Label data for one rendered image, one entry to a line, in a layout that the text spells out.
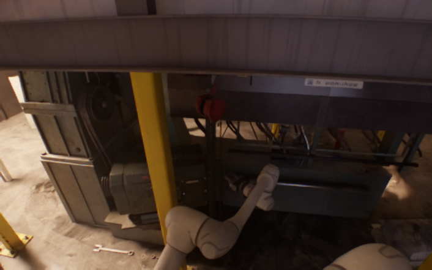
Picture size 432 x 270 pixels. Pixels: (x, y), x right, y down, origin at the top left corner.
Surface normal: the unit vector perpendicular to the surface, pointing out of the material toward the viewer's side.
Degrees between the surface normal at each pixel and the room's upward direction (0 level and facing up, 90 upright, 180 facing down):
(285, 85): 78
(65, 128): 90
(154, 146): 90
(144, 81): 90
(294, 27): 90
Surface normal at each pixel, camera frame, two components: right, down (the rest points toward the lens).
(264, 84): -0.14, 0.30
